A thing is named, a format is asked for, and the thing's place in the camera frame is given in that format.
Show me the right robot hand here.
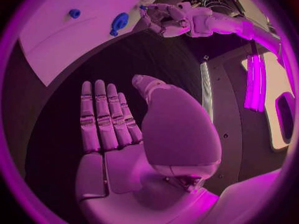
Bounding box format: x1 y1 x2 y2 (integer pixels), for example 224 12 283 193
75 74 223 224

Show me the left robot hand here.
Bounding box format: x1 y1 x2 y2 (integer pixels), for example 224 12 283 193
139 2 194 38

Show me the blue short cylinder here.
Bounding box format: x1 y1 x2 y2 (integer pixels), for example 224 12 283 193
68 8 82 19

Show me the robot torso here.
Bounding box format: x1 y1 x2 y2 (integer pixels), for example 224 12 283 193
199 41 298 197

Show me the white cable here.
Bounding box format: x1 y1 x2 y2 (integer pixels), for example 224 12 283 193
206 2 238 16

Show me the blue gear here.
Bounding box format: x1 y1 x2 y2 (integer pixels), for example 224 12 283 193
109 12 131 37

